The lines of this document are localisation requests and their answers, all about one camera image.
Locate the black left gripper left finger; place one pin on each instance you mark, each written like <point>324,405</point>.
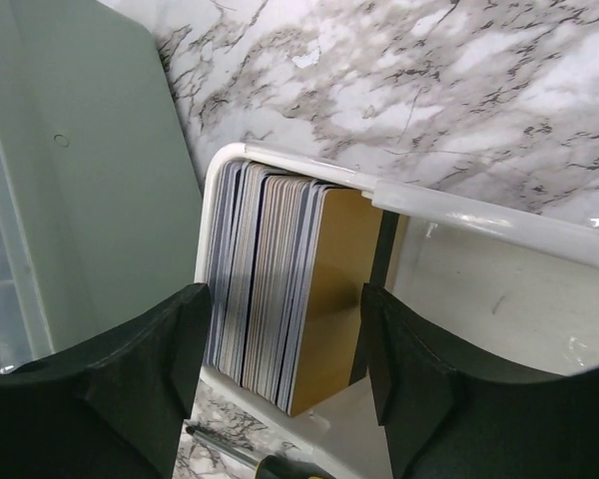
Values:
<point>112,406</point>

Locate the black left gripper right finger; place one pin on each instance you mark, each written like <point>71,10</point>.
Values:
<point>450,409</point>

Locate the white rectangular card tray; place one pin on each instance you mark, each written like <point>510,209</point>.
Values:
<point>520,286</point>

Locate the plain gold card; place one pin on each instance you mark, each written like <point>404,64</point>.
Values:
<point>345,248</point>

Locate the stack of credit cards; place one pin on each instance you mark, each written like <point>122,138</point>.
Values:
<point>263,247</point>

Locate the black yellow marker pen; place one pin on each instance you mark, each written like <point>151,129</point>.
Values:
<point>269,467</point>

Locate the green plastic storage box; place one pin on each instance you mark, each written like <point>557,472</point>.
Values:
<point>99,203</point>

